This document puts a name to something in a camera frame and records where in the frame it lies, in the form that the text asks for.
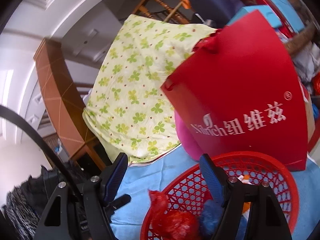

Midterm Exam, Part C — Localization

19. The dark cloth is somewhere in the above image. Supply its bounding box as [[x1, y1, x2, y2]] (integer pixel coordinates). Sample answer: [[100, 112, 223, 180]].
[[4, 166, 77, 240]]

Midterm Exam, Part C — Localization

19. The blue knotted plastic bag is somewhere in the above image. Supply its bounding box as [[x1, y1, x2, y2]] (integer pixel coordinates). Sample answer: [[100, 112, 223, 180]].
[[199, 200, 227, 239]]

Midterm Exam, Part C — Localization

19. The white cardboard carton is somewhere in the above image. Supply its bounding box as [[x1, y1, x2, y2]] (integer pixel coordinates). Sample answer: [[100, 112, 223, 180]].
[[236, 174, 252, 220]]

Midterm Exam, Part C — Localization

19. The brown wooden handle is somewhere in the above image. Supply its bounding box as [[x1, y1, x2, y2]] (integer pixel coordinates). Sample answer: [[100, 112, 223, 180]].
[[285, 22, 318, 55]]

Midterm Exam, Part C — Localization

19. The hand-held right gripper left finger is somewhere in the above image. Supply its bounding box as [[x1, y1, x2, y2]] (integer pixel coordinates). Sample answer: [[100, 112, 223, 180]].
[[35, 152, 129, 240]]

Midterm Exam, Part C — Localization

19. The pink pillow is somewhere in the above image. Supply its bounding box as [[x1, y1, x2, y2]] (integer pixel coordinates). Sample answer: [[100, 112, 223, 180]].
[[174, 111, 208, 161]]

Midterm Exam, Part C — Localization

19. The black cable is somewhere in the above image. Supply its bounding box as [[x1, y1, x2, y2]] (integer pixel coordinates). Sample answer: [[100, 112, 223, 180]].
[[0, 104, 84, 201]]

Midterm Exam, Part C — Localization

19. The red plastic mesh basket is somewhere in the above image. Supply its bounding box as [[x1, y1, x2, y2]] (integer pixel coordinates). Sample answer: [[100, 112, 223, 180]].
[[140, 151, 300, 240]]

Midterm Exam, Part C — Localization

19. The red paper shopping bag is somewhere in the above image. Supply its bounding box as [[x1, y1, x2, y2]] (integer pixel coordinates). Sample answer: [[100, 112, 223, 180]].
[[160, 9, 308, 172]]

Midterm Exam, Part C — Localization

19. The wooden wardrobe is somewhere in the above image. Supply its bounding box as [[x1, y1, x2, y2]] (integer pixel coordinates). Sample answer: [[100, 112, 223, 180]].
[[34, 37, 108, 171]]

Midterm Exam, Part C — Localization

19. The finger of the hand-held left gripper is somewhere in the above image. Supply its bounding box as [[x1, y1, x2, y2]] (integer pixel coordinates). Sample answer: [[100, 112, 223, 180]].
[[104, 196, 131, 212]]

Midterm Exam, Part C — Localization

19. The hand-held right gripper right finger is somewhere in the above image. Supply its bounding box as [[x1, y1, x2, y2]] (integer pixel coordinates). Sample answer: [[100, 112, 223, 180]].
[[199, 154, 293, 240]]

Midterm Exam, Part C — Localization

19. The light blue blanket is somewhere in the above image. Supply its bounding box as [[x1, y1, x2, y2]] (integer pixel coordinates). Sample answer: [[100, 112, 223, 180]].
[[109, 144, 320, 240]]

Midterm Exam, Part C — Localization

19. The green clover print pillow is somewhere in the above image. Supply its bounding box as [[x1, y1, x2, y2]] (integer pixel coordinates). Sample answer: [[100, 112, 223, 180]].
[[82, 14, 218, 165]]

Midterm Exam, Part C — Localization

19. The white plastic bag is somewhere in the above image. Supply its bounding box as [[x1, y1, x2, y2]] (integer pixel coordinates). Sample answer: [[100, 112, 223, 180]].
[[292, 41, 320, 82]]

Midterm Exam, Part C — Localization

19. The red knotted plastic bag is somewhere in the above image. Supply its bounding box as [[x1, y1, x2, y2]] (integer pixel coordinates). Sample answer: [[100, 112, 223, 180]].
[[148, 189, 201, 240]]

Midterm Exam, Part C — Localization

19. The wooden chair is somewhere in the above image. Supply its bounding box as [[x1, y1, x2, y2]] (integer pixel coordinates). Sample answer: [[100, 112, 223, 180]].
[[132, 0, 193, 25]]

